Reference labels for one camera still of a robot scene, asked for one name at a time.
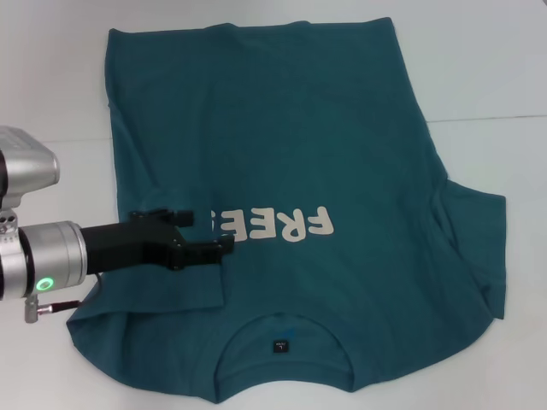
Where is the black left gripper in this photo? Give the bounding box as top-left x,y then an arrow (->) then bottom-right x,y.
79,208 -> 235,274

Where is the teal t-shirt with FREE print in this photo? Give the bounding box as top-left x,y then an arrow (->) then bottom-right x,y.
66,15 -> 508,405

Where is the dark left gripper cable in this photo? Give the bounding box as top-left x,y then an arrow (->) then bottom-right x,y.
40,272 -> 104,313

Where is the silver left cable plug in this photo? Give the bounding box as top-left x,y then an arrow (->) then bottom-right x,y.
23,296 -> 44,325

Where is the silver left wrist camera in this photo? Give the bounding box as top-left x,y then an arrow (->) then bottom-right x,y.
0,126 -> 61,210

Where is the silver left camera bracket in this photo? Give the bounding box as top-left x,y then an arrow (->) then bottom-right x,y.
0,208 -> 21,235

